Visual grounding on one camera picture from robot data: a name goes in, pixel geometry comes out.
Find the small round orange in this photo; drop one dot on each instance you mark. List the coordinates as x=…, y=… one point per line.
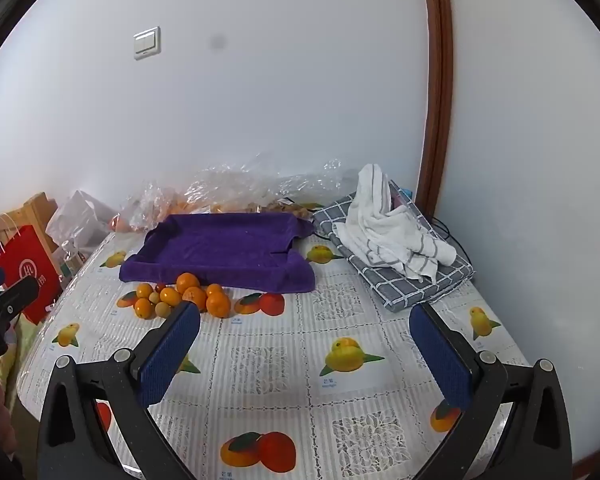
x=143, y=307
x=144, y=290

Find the large clear plastic bag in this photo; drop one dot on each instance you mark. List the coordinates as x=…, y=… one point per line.
x=250, y=185

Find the bag of brown nuts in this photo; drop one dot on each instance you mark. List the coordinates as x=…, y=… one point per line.
x=290, y=208

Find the white plastic bag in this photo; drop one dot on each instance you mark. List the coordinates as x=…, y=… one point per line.
x=77, y=217

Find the white wall light switch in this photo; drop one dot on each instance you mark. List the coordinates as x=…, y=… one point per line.
x=147, y=43

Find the yellow-green round fruit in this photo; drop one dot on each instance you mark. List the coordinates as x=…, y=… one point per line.
x=162, y=309

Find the medium mandarin orange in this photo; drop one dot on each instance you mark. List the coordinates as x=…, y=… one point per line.
x=218, y=305
x=214, y=289

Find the red paper bag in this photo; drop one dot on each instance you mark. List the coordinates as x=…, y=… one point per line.
x=25, y=270

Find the brown wooden door frame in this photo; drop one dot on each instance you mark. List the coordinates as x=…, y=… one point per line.
x=440, y=85

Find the clear bag of oranges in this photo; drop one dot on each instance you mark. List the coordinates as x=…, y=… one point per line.
x=150, y=207

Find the fruit print tablecloth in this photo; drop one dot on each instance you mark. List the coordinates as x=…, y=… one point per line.
x=290, y=360

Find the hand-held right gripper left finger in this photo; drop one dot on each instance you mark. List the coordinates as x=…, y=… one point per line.
x=167, y=355

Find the pink and blue item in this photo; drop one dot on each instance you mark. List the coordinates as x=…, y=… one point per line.
x=400, y=199

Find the grey plaid cloth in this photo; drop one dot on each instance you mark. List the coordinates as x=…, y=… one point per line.
x=420, y=282

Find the purple towel covered tray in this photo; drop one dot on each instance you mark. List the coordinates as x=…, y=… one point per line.
x=220, y=250

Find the white striped towel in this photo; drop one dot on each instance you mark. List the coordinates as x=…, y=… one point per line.
x=380, y=225

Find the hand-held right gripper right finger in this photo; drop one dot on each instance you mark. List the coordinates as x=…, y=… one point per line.
x=442, y=355

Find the oval yellow kumquat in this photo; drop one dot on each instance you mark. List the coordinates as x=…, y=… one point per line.
x=170, y=296

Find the small green fruit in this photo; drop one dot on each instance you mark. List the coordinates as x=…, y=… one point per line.
x=154, y=298

